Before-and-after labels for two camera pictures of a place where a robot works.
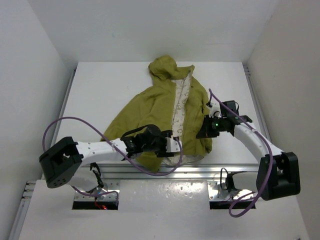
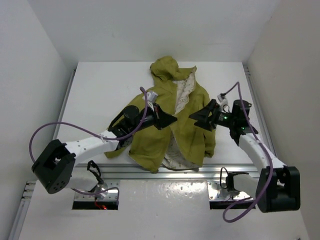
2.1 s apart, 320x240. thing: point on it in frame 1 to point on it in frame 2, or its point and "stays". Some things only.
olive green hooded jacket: [174, 100] stays
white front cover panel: [159, 209] stays
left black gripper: [164, 134] to [161, 118]
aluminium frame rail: [185, 171] stays
